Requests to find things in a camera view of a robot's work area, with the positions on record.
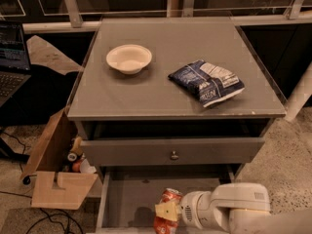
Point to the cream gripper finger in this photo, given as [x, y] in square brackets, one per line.
[169, 210]

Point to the red coke can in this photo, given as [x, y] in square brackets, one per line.
[163, 226]

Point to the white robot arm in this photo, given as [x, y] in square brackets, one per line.
[235, 208]

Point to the open grey middle drawer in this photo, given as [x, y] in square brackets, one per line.
[130, 193]

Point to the round metal drawer knob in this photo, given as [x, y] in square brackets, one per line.
[174, 156]

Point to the grey top drawer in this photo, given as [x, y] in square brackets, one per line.
[191, 151]

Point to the grey drawer cabinet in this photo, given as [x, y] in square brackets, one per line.
[110, 105]

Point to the orange ball in box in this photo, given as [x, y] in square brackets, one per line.
[76, 166]

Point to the small bottle in box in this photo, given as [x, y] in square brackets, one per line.
[75, 151]

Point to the brown cardboard box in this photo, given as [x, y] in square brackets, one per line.
[54, 188]

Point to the blue chip bag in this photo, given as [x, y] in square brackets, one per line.
[209, 83]

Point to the white paper bowl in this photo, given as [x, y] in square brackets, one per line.
[129, 59]

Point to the black laptop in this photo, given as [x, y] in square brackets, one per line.
[14, 59]

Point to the metal railing frame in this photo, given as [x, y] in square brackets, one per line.
[48, 15]

